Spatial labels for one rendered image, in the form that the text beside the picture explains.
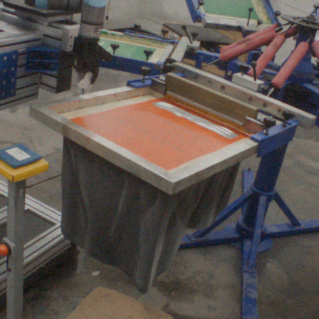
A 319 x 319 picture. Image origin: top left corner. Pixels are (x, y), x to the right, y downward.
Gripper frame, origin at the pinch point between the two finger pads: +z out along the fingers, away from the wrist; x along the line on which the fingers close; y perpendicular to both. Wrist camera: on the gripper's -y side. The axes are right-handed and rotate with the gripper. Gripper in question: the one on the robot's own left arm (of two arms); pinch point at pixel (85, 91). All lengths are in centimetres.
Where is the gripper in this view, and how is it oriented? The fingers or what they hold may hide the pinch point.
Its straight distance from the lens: 173.8
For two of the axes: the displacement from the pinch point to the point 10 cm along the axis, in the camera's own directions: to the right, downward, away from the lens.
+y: -6.1, 2.3, -7.6
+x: 7.7, 4.0, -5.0
